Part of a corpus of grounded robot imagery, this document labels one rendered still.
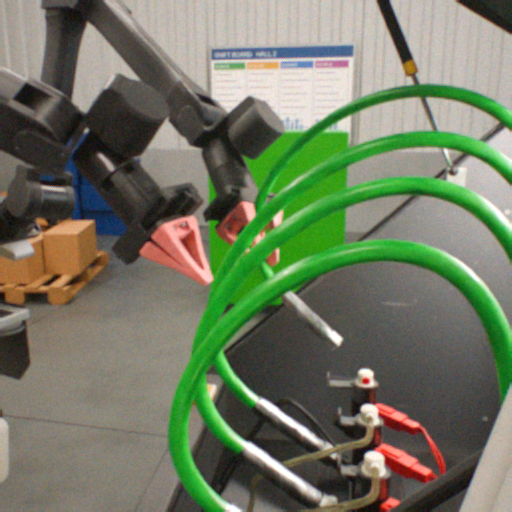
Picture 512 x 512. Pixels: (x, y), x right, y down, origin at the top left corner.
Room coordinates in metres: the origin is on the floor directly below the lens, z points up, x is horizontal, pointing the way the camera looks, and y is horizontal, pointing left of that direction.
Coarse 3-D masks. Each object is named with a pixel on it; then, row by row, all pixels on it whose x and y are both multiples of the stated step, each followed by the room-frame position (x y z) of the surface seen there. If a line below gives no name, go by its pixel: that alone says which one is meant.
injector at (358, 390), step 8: (352, 384) 0.57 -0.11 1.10; (376, 384) 0.56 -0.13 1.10; (352, 392) 0.57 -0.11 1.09; (360, 392) 0.56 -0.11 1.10; (368, 392) 0.56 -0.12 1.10; (376, 392) 0.56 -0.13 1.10; (352, 400) 0.57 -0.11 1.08; (360, 400) 0.56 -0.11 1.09; (368, 400) 0.56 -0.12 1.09; (376, 400) 0.56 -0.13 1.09; (352, 408) 0.57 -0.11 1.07; (360, 408) 0.56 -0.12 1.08; (336, 416) 0.57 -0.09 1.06; (352, 416) 0.56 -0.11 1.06; (336, 424) 0.57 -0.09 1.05; (344, 432) 0.56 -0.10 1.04; (352, 432) 0.56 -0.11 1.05; (352, 488) 0.57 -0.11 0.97; (352, 496) 0.57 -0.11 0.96
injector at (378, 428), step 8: (360, 424) 0.48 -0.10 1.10; (376, 424) 0.48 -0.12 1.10; (360, 432) 0.48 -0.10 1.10; (376, 432) 0.48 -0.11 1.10; (376, 440) 0.48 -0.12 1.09; (360, 448) 0.48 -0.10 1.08; (368, 448) 0.48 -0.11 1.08; (336, 456) 0.49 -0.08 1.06; (352, 456) 0.49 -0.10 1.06; (360, 456) 0.48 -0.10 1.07; (336, 464) 0.49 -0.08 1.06; (344, 464) 0.49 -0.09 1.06; (352, 464) 0.49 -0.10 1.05; (352, 480) 0.48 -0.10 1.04
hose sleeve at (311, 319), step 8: (288, 296) 0.70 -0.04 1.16; (296, 296) 0.70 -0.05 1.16; (288, 304) 0.70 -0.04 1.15; (296, 304) 0.69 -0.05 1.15; (304, 304) 0.70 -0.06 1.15; (296, 312) 0.69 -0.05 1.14; (304, 312) 0.69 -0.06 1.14; (312, 312) 0.69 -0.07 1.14; (304, 320) 0.69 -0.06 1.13; (312, 320) 0.68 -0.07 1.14; (320, 320) 0.68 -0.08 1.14; (312, 328) 0.68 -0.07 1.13; (320, 328) 0.67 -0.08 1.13; (328, 328) 0.68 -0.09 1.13; (320, 336) 0.67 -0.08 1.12
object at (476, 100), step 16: (368, 96) 0.65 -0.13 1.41; (384, 96) 0.64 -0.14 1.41; (400, 96) 0.63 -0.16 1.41; (416, 96) 0.62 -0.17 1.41; (432, 96) 0.62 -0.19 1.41; (448, 96) 0.61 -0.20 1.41; (464, 96) 0.60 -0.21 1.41; (480, 96) 0.59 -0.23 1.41; (336, 112) 0.67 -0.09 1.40; (352, 112) 0.66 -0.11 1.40; (496, 112) 0.58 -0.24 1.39; (320, 128) 0.68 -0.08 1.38; (304, 144) 0.69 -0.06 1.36; (288, 160) 0.70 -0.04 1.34; (272, 176) 0.71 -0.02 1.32; (256, 208) 0.73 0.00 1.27; (272, 272) 0.72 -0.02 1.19
